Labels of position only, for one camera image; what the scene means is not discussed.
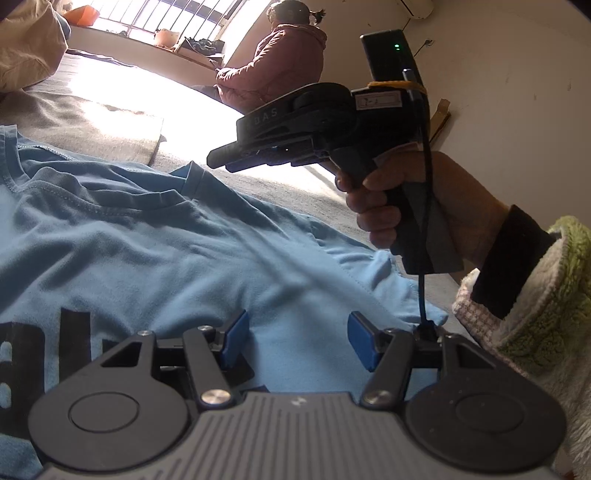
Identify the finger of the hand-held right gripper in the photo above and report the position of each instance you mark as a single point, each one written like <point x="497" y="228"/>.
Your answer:
<point x="258" y="154"/>

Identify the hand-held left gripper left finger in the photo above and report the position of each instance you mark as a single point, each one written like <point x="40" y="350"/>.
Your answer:
<point x="235" y="337"/>

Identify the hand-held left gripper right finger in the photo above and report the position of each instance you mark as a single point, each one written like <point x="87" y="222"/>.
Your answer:
<point x="362" y="339"/>

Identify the blue t-shirt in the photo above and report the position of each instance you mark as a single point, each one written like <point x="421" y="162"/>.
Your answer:
<point x="161" y="258"/>

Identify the person's right forearm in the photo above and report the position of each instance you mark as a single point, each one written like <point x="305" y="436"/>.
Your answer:
<point x="545" y="295"/>

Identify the dark clothes heap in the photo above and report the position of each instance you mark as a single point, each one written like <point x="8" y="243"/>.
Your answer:
<point x="205" y="45"/>

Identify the beige crumpled clothes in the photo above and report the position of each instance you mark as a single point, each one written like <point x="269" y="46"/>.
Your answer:
<point x="27" y="46"/>

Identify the person's right hand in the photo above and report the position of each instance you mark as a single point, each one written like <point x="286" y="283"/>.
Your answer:
<point x="466" y="217"/>

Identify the grey fleece bed blanket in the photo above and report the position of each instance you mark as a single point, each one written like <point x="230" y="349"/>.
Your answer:
<point x="295" y="189"/>

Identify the flat cardboard box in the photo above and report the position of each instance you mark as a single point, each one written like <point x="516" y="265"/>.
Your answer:
<point x="198" y="55"/>

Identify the long cardboard box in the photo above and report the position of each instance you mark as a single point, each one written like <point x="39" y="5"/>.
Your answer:
<point x="441" y="115"/>

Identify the white air conditioner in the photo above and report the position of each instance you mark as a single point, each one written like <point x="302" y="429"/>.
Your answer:
<point x="415" y="7"/>

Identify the pink round pot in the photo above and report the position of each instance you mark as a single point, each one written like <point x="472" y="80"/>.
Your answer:
<point x="166" y="38"/>

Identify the window grille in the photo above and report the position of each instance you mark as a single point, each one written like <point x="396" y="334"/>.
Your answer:
<point x="184" y="14"/>

